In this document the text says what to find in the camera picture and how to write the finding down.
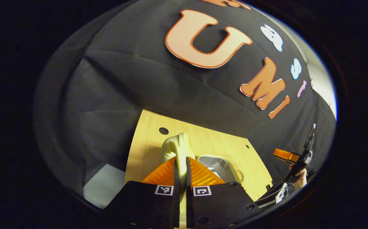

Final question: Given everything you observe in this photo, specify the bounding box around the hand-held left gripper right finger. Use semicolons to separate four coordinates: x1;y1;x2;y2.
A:
185;156;262;229

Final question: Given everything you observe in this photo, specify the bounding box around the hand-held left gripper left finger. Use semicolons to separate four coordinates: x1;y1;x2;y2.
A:
104;156;180;228

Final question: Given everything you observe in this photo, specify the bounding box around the cream suitcase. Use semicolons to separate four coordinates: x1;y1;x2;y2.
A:
162;133;245;223

